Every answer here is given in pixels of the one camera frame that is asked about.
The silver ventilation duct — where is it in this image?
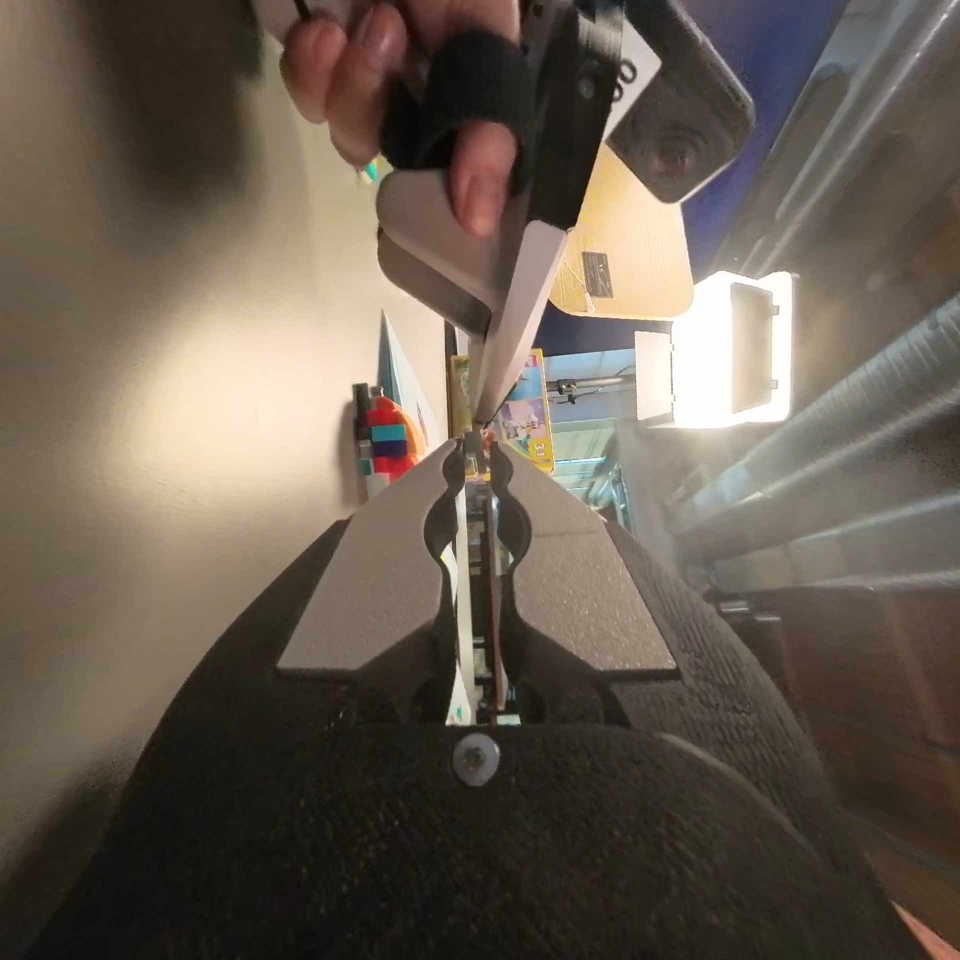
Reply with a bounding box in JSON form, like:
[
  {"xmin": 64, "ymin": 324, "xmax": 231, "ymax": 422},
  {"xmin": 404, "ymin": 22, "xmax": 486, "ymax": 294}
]
[{"xmin": 671, "ymin": 296, "xmax": 960, "ymax": 541}]

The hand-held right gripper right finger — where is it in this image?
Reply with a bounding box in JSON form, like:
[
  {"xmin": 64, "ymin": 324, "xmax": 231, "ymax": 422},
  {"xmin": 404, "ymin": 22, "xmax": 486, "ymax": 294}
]
[{"xmin": 491, "ymin": 441, "xmax": 682, "ymax": 680}]

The person's left hand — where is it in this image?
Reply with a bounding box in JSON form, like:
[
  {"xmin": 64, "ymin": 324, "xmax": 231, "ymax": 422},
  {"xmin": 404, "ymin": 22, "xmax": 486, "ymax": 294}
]
[{"xmin": 281, "ymin": 0, "xmax": 526, "ymax": 235}]

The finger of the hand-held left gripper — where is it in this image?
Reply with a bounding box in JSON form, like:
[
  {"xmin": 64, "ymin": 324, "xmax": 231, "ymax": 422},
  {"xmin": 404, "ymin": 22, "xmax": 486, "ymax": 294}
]
[{"xmin": 471, "ymin": 217, "xmax": 570, "ymax": 427}]

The yellow lego set box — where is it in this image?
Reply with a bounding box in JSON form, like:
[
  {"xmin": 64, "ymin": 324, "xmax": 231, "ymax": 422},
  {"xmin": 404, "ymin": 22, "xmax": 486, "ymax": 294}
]
[{"xmin": 448, "ymin": 348, "xmax": 556, "ymax": 477}]

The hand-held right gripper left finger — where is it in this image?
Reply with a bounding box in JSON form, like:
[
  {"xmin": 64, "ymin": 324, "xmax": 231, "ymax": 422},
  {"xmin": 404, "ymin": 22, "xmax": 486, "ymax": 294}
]
[{"xmin": 276, "ymin": 438, "xmax": 462, "ymax": 676}]

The open light blue instruction booklet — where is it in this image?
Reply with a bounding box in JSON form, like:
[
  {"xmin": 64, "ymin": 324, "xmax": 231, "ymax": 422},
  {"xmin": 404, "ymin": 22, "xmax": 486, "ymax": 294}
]
[{"xmin": 378, "ymin": 307, "xmax": 451, "ymax": 455}]

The colourful lego fish model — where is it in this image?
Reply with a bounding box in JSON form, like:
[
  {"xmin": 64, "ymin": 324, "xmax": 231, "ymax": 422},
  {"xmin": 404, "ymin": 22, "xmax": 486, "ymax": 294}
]
[{"xmin": 352, "ymin": 382, "xmax": 429, "ymax": 504}]

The small orange green lego assembly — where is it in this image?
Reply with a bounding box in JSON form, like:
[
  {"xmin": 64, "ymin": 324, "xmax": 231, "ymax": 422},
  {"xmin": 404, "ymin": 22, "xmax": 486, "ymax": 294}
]
[{"xmin": 461, "ymin": 427, "xmax": 496, "ymax": 481}]

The bright white ceiling light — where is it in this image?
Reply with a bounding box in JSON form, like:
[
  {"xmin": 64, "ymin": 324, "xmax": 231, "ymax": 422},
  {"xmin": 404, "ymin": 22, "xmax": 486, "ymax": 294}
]
[{"xmin": 633, "ymin": 270, "xmax": 796, "ymax": 430}]

